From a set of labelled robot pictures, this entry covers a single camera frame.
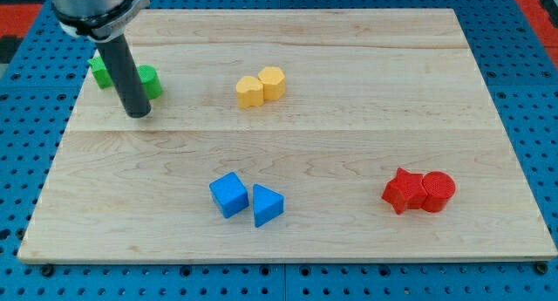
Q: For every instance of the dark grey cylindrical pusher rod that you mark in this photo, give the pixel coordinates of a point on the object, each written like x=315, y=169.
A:
x=125, y=77

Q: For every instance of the green star block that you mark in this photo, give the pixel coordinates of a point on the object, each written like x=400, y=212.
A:
x=100, y=72

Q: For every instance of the red star block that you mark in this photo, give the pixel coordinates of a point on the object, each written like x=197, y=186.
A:
x=405, y=191

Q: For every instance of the green cylinder block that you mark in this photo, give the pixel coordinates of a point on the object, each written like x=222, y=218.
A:
x=150, y=80

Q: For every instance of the yellow heart block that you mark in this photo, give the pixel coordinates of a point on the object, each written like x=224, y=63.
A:
x=249, y=92

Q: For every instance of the yellow hexagon block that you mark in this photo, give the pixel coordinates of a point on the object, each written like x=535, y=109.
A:
x=274, y=82

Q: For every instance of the blue cube block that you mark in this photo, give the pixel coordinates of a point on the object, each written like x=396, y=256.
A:
x=229, y=194

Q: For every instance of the blue triangle block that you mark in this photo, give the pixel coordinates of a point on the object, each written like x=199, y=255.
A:
x=267, y=204

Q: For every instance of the light wooden board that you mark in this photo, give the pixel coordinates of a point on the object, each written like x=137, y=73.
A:
x=367, y=92

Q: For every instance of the red cylinder block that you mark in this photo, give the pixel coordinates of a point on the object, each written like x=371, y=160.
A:
x=440, y=188

